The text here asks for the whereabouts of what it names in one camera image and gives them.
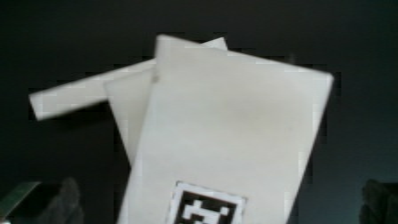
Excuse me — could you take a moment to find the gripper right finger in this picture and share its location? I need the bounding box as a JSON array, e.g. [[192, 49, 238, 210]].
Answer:
[[359, 179, 398, 224]]

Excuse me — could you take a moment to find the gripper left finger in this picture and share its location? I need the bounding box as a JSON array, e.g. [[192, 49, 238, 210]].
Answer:
[[0, 178, 85, 224]]

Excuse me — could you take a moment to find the white cabinet top block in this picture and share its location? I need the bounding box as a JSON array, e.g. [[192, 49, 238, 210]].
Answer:
[[117, 35, 334, 224]]

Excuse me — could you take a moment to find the white cabinet body box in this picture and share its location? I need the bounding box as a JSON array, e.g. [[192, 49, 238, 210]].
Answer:
[[105, 36, 228, 168]]

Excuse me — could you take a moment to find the white right fence rail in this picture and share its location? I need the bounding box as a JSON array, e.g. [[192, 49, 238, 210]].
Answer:
[[29, 60, 155, 120]]

